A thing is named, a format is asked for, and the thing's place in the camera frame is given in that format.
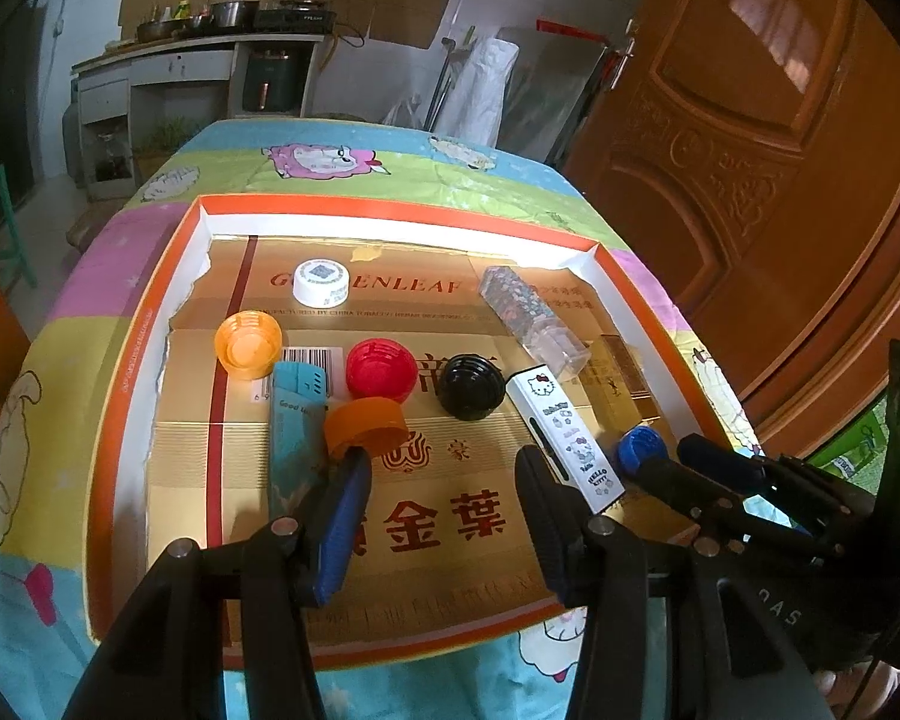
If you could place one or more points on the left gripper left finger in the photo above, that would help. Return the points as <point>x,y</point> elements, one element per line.
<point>331,513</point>

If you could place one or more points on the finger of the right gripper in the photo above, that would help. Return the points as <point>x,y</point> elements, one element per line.
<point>717,510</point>
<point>798,489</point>

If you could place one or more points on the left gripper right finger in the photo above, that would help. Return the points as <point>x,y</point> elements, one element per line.
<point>571,544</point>

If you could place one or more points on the white hello kitty box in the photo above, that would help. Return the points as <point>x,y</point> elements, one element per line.
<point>571,448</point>

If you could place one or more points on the blue bottle cap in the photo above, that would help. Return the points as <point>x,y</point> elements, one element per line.
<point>637,445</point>

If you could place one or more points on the orange bottle cap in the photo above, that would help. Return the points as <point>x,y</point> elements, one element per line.
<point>375,425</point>
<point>248,344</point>

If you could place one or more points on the gold lighter box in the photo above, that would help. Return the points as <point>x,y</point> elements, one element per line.
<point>625,371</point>

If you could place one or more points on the teal rectangular box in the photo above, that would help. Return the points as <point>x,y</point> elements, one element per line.
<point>296,445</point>

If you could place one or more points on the black bottle cap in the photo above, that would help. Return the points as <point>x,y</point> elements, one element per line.
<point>470,387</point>

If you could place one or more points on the clear plastic rectangular box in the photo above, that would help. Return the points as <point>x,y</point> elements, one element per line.
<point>541,332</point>

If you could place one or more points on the red bottle cap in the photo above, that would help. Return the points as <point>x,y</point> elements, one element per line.
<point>379,367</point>

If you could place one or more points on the white round cap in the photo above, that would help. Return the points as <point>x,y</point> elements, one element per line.
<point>321,283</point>

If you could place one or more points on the green beer carton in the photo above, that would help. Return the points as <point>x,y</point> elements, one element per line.
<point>858,452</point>

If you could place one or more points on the shallow orange-rimmed cardboard tray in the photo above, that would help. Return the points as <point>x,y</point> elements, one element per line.
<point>442,559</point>

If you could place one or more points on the colourful cartoon tablecloth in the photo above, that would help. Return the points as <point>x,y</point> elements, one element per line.
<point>58,387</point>

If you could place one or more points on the right wooden door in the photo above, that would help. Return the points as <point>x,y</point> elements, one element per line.
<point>749,154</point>

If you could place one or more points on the white hanging plastic bag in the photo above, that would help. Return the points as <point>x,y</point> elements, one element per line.
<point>473,108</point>

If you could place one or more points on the kitchen counter cabinet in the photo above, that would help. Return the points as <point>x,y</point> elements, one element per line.
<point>137,106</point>

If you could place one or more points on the metal cooking pot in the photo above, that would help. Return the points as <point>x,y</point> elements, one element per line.
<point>234,15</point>

